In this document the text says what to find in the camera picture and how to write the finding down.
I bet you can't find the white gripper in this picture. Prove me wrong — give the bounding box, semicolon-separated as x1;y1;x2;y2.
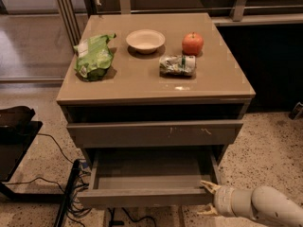
198;180;253;218

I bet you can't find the grey drawer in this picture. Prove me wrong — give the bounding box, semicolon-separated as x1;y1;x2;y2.
67;120;242;148
78;148;220;208

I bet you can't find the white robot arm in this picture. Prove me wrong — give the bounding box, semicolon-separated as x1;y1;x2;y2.
199;181;303;227

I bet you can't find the grey top drawer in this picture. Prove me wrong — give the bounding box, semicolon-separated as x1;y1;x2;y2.
67;120;242;148

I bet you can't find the grey drawer cabinet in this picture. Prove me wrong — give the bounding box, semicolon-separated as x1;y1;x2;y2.
56;12;257;163

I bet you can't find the dark object at right edge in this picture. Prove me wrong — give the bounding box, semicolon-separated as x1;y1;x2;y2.
289;102;303;120

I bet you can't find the black power strip bar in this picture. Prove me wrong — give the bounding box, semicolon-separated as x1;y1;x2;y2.
53;160;80;227

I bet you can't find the red apple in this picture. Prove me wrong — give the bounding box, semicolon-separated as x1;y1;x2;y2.
182;32;204;56

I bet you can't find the white paper bowl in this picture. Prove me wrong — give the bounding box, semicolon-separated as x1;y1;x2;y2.
126;29;166;54

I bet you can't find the green chip bag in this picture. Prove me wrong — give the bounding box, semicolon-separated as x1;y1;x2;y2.
74;34;116;81

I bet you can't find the black stand base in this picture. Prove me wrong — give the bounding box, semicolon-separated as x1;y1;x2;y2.
0;106;62;203

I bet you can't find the black cable bundle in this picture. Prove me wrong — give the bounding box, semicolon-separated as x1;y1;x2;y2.
3;132;158;227

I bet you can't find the metal railing frame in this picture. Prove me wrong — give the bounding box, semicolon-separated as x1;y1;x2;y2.
56;0;303;44

